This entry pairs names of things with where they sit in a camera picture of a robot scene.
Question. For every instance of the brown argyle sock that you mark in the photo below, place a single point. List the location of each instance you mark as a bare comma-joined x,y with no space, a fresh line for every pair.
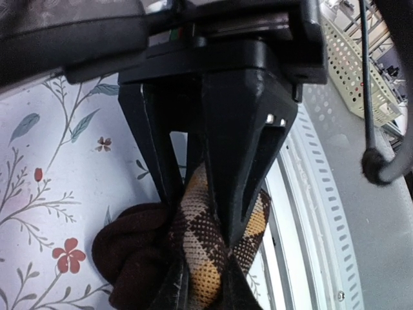
135,252

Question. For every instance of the perforated white wire basket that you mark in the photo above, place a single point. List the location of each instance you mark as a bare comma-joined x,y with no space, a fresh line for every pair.
341,24

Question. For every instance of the aluminium front rail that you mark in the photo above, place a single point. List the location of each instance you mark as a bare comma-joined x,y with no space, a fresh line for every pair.
333,240

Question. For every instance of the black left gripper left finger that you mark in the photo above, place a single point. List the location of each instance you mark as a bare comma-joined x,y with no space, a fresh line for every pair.
173,294

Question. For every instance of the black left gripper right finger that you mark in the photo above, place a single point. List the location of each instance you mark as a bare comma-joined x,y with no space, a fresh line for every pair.
236,293

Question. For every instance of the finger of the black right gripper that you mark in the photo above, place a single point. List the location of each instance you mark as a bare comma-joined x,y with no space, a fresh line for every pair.
248,114
152,113

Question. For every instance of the floral patterned table mat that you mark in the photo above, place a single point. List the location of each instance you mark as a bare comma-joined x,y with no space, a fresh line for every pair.
69,167

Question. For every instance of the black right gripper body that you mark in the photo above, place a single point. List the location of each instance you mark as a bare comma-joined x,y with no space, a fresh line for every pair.
282,37

